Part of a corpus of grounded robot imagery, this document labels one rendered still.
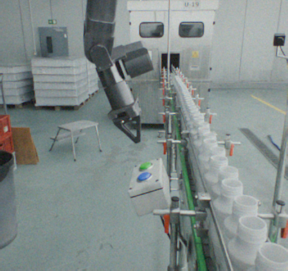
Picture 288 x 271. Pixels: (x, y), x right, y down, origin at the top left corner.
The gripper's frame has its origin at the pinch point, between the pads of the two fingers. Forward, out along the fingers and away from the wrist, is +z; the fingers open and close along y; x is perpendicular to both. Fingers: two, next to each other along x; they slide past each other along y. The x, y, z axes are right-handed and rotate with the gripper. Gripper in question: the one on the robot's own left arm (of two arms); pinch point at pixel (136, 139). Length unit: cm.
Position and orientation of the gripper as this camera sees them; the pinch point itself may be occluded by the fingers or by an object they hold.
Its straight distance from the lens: 68.6
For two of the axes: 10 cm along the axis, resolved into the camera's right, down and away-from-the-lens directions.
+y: 0.6, -2.9, 9.5
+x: -9.4, 3.2, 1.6
